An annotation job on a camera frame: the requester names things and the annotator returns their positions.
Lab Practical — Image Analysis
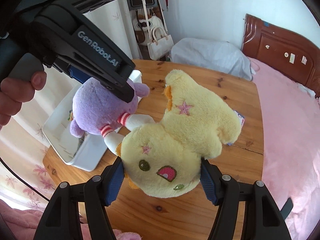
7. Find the purple plush toy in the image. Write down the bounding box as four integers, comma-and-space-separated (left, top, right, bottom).
70, 78, 155, 154

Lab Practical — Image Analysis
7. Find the pink wet wipes pack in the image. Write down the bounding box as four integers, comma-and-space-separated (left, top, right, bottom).
233, 110, 245, 135

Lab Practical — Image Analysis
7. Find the yellow plush duck toy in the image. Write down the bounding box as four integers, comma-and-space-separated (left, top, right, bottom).
116, 69, 240, 198

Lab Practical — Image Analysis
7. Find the person's left hand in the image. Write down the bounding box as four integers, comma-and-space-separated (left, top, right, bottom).
0, 71, 47, 128

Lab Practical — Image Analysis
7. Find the white floral curtain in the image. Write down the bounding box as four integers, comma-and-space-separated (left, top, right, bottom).
1, 0, 140, 210

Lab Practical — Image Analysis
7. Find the pink bed blanket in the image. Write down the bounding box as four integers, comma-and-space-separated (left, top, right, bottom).
250, 59, 319, 239

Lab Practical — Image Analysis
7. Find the white handbag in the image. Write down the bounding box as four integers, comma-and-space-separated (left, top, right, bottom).
148, 27, 174, 61

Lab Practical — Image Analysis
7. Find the grey pillow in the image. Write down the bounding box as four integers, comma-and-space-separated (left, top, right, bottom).
170, 38, 255, 81

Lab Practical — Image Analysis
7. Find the dark wooden headboard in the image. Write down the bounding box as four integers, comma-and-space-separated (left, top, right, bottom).
241, 14, 319, 98

